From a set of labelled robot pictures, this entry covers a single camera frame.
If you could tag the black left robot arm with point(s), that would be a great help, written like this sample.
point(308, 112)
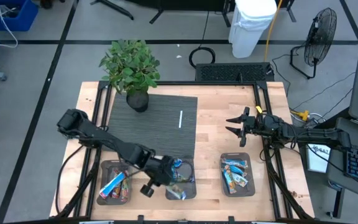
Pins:
point(104, 140)

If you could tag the black perforated box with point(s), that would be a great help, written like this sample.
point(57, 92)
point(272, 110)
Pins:
point(232, 73)

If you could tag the blue red granola bar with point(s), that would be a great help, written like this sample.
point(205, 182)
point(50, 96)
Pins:
point(112, 185)

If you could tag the white trash bin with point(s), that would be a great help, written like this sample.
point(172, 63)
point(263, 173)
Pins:
point(250, 28)

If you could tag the blue brown granola bar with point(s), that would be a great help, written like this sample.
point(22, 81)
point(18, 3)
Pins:
point(176, 191)

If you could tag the yellow plug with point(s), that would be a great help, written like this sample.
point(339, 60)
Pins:
point(303, 115)

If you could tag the large blue plastic bin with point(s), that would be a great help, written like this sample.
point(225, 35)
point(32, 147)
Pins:
point(20, 23)

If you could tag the thin white strip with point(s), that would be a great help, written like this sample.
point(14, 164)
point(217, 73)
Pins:
point(180, 119)

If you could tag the dark woven placemat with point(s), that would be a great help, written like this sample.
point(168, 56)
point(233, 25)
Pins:
point(160, 137)

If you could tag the grey desk with keyboard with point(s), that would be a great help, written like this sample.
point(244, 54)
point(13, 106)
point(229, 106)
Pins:
point(337, 165)

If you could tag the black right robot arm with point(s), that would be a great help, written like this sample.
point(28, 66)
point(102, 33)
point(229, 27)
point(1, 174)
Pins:
point(315, 135)

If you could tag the black floor fan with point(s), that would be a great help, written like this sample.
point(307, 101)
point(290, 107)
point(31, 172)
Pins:
point(320, 37)

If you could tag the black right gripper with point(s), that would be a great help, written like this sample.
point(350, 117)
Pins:
point(255, 124)

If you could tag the grey snack bar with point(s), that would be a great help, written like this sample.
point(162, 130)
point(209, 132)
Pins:
point(240, 180)

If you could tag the black equipment stand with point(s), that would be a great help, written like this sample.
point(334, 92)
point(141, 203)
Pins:
point(182, 2)

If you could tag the grey translucent plastic tray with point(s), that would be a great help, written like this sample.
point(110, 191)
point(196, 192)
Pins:
point(251, 186)
point(104, 168)
point(191, 193)

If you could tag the blue snack bar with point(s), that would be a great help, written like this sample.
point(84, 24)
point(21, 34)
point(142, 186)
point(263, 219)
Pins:
point(235, 162)

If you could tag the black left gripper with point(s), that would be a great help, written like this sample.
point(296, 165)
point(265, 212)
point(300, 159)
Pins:
point(160, 171)

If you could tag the black aluminium table frame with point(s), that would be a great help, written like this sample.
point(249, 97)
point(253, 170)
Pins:
point(182, 83)

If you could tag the green potted plant black pot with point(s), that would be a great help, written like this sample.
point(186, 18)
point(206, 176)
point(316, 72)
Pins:
point(129, 65)

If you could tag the white paper sign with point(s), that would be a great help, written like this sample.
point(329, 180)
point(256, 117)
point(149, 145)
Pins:
point(317, 161)

